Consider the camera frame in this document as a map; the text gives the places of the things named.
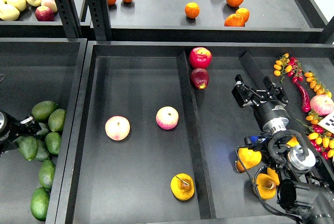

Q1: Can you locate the red chili pepper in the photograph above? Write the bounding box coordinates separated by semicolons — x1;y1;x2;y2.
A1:
295;82;311;113

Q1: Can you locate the dark red apple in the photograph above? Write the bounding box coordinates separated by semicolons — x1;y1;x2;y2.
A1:
190;68;209;89

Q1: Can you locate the bright red apple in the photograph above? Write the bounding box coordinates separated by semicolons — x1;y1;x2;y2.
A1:
189;47;212;69

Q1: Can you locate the cherry tomato bunch upper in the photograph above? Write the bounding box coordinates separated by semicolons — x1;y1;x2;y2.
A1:
273;53;304;83

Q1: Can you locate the pink apple left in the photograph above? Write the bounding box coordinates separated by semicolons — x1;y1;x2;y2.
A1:
105;115;130;141

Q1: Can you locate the pink apple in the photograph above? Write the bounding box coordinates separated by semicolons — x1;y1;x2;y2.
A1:
105;115;130;141
156;106;179;130

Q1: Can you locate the pink apple right tray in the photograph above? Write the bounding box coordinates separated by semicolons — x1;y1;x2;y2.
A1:
310;95;333;116

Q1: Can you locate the green avocado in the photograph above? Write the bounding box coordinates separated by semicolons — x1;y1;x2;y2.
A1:
31;100;58;122
17;136;39;161

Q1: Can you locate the green avocado top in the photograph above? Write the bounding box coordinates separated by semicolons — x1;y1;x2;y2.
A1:
31;100;58;122

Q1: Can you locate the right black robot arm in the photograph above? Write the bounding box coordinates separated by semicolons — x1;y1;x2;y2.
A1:
232;75;333;223

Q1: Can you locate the checkered marker card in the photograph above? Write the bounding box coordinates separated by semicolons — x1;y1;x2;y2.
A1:
318;111;334;133

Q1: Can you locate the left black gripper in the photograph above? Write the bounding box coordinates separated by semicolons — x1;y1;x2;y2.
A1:
10;115;42;138

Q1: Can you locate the pink apple centre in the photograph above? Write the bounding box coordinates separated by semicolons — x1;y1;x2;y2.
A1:
156;106;179;130

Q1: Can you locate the yellow pear in middle tray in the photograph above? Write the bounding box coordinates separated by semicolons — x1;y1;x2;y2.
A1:
170;173;195;201

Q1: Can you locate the orange on shelf centre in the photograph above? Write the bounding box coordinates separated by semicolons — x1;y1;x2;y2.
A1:
184;2;200;19

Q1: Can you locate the black centre tray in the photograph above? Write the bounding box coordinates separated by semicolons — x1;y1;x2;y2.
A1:
55;41;333;223

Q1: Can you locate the black tray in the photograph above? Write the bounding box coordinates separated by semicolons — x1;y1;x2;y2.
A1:
55;41;333;223
1;38;87;223

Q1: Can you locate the cherry tomato bunch lower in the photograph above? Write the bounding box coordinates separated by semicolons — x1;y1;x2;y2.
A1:
297;113;333;160

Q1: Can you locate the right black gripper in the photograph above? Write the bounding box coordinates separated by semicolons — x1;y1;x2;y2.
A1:
232;74;290;133

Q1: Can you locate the black left tray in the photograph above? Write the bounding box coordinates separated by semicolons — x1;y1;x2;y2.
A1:
1;38;87;223

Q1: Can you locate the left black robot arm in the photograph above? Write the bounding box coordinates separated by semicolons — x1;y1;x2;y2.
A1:
1;110;42;155

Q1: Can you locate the cherry tomato bunch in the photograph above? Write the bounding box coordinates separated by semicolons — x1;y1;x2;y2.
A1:
273;53;304;83
297;113;333;160

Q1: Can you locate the red apple on shelf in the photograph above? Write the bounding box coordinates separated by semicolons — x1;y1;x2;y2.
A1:
35;6;54;21

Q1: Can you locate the yellow pear bottom of pile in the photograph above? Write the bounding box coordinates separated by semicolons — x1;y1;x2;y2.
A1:
253;173;276;200

